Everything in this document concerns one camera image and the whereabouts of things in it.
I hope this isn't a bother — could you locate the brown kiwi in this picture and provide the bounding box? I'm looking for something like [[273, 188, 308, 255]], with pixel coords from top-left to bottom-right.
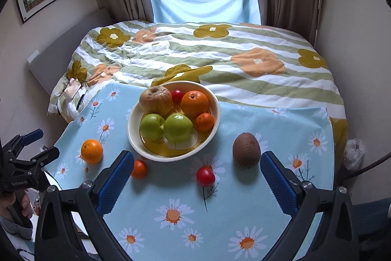
[[232, 132, 261, 169]]

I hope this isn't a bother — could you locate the brownish wrinkled apple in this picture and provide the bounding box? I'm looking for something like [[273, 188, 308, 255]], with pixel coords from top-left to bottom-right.
[[139, 85, 173, 116]]

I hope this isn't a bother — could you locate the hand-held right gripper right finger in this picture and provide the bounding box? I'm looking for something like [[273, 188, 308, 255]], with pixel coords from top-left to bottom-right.
[[260, 151, 359, 261]]

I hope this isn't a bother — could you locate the cream bowl with cartoon print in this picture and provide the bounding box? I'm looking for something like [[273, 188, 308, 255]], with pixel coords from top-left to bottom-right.
[[127, 80, 221, 161]]

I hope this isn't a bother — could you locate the grey headboard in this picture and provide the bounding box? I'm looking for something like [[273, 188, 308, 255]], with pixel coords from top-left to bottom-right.
[[27, 8, 113, 96]]

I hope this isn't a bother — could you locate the white wall plate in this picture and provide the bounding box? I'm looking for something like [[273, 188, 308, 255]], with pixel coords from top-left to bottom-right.
[[27, 49, 40, 65]]

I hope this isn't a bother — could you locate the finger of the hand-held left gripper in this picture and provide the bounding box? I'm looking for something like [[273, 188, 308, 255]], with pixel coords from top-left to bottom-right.
[[5, 128, 43, 155], [18, 146, 60, 172]]

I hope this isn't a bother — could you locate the person's left hand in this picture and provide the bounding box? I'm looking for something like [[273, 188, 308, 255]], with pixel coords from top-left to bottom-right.
[[0, 190, 33, 219]]

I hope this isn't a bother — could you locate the pink paper packet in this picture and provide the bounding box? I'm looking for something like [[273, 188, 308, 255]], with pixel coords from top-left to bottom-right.
[[65, 78, 82, 97]]

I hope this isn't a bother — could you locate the light blue daisy tablecloth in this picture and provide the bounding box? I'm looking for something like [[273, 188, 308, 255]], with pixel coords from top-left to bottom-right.
[[46, 82, 335, 261]]

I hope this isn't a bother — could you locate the large orange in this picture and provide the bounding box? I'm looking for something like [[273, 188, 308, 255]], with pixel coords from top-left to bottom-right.
[[81, 139, 104, 165], [181, 90, 210, 121]]

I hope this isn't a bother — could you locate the small tangerine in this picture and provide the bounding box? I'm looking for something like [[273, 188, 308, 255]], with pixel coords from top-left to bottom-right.
[[131, 159, 148, 180], [195, 112, 215, 132]]

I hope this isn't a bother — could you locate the black cable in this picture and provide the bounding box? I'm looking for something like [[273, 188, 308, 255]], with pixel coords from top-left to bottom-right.
[[342, 151, 391, 181]]

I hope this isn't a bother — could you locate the green apple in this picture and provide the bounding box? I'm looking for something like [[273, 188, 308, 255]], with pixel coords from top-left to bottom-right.
[[163, 113, 194, 144], [140, 113, 165, 141]]

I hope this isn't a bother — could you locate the dark cloth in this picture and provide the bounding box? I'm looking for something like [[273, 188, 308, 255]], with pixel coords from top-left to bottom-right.
[[351, 200, 391, 252]]

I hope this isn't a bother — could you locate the striped floral blanket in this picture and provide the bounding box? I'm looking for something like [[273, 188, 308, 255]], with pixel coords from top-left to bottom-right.
[[47, 21, 349, 164]]

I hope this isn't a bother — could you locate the white plastic bag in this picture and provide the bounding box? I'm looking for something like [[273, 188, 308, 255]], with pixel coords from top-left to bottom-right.
[[344, 138, 365, 170]]

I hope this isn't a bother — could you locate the person's left forearm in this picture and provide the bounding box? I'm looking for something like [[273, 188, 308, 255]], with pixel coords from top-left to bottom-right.
[[0, 214, 33, 241]]

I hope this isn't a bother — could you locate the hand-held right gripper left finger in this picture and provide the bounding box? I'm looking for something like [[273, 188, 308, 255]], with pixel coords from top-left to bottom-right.
[[34, 150, 135, 261]]

